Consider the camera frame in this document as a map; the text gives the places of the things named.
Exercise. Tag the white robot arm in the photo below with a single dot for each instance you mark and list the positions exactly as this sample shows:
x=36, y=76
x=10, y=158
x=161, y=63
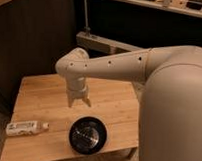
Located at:
x=170, y=114

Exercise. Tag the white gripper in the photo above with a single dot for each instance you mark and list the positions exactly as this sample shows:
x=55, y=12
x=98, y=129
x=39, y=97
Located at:
x=76, y=88

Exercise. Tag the white plastic bottle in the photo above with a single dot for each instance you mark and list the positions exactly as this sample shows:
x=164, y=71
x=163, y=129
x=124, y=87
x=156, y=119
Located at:
x=26, y=128

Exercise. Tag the black ceramic bowl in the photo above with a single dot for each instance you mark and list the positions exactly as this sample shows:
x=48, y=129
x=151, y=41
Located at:
x=87, y=135

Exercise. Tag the wooden beam rail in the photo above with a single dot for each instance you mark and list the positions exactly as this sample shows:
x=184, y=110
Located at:
x=102, y=44

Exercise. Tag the metal vertical pole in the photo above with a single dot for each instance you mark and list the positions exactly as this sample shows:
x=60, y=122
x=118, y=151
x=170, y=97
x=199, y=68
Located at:
x=86, y=27

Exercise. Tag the wooden table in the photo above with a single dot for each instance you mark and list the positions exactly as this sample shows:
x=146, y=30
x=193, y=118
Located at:
x=43, y=98

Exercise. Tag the upper wooden shelf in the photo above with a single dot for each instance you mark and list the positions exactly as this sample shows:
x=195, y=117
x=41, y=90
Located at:
x=175, y=6

